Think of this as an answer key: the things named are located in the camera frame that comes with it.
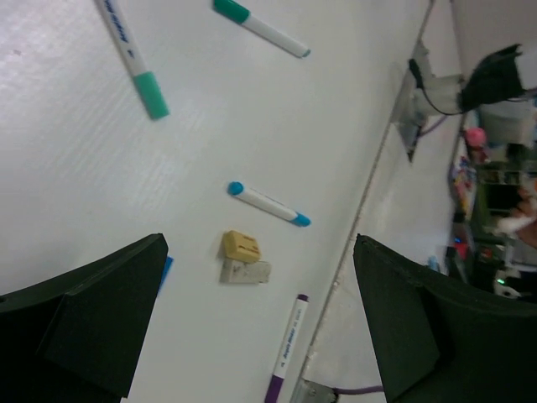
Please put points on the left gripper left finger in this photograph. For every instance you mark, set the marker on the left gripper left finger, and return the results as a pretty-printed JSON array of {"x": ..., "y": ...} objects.
[{"x": 80, "y": 334}]

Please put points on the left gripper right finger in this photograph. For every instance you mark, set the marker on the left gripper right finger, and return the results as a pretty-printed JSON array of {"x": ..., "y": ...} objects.
[{"x": 437, "y": 339}]

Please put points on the purple capped marker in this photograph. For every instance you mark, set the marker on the purple capped marker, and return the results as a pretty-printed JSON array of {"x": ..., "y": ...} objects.
[{"x": 286, "y": 348}]

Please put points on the blue capped marker diagonal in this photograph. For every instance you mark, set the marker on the blue capped marker diagonal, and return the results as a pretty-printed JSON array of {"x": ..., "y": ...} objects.
[{"x": 267, "y": 204}]

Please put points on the teal capped marker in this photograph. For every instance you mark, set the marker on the teal capped marker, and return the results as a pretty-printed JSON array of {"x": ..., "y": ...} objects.
[
  {"x": 144, "y": 80},
  {"x": 242, "y": 16}
]

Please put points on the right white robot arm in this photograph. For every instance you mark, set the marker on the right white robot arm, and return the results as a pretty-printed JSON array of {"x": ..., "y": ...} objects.
[{"x": 507, "y": 74}]

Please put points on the beige eraser stick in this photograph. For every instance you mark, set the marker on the beige eraser stick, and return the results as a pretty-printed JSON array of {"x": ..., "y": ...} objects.
[{"x": 238, "y": 272}]

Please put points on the yellow eraser block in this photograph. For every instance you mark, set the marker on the yellow eraser block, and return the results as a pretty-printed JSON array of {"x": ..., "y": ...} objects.
[{"x": 241, "y": 247}]

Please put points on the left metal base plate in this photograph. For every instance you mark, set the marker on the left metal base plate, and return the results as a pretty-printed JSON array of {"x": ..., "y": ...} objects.
[{"x": 310, "y": 392}]

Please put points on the metal base plate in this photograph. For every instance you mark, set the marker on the metal base plate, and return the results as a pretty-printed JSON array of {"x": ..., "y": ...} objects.
[
  {"x": 407, "y": 121},
  {"x": 310, "y": 392}
]

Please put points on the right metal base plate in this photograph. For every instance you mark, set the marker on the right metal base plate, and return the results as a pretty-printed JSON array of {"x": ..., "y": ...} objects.
[{"x": 407, "y": 121}]

